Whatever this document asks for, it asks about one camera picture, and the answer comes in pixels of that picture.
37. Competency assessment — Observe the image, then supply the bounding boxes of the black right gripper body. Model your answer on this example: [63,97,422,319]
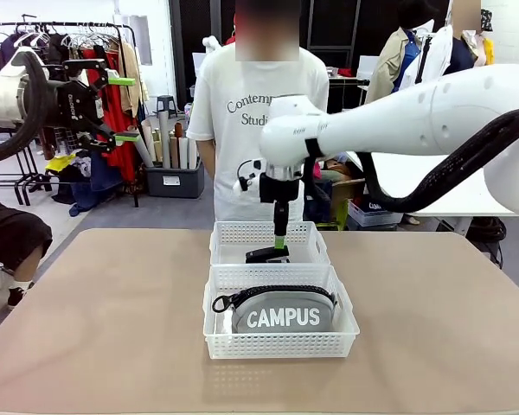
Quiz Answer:
[259,174,304,218]

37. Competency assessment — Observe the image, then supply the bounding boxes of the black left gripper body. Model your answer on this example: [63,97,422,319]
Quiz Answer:
[53,81,105,137]

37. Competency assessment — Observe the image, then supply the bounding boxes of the black stapler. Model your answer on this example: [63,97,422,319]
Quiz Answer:
[244,245,292,265]

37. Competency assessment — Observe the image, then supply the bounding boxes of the grey CAMPUS pencil case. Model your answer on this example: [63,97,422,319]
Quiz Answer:
[211,284,343,335]

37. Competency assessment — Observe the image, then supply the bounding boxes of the person right forearm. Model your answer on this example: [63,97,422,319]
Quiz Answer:
[196,137,218,175]

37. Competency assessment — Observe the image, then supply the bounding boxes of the red hanging dress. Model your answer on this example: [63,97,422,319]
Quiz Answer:
[80,45,138,183]

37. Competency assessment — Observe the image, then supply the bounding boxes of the blue denim garment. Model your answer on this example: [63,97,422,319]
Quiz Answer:
[67,150,123,216]

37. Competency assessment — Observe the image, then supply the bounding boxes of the long grey cardboard tube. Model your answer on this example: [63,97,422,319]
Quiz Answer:
[126,124,156,169]

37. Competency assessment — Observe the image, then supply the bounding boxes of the yellow cloth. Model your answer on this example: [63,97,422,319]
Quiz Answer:
[44,154,77,173]

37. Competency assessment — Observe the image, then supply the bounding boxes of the beige hanging garment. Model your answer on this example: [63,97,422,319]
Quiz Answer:
[118,41,151,118]

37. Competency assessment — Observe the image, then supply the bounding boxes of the white perforated plastic basket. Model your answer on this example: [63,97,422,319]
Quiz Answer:
[208,220,332,266]
[202,263,361,361]

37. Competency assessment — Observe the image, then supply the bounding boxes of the black clothes rack with hangers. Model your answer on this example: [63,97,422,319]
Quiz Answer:
[0,15,140,208]

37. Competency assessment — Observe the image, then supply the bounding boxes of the green bag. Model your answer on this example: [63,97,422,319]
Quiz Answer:
[316,199,352,233]

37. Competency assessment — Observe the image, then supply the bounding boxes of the tall grey cardboard tube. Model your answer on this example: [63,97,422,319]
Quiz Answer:
[157,108,172,170]

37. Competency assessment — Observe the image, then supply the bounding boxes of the brown cardboard box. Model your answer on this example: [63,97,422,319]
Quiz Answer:
[327,176,368,218]

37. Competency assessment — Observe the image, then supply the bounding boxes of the person in white printed T-shirt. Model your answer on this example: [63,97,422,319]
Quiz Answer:
[186,0,330,224]

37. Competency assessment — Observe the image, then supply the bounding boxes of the grey plastic stool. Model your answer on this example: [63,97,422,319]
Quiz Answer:
[156,94,176,121]

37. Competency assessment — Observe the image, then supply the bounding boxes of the grey storage bin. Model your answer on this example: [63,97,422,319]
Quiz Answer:
[145,146,206,199]

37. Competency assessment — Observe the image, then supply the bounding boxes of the white CAMPUS crate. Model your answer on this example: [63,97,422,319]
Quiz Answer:
[347,197,404,229]

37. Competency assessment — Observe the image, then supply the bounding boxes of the seated person in black shorts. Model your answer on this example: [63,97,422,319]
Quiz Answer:
[0,171,54,310]

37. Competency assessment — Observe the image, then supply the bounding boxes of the figure in beige trench coat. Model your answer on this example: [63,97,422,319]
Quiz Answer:
[364,0,430,105]

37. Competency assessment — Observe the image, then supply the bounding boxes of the white background table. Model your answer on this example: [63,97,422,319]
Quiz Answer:
[344,150,519,237]

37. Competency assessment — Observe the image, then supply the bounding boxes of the black bag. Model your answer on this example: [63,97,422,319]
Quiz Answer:
[470,214,508,261]

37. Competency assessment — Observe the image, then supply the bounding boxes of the yellow hanging garment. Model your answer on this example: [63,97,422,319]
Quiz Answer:
[482,36,497,67]

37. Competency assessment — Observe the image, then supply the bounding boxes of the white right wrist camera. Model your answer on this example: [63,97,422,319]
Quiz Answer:
[233,158,267,194]

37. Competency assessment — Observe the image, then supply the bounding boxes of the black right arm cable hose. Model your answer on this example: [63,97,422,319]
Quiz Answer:
[301,105,519,214]

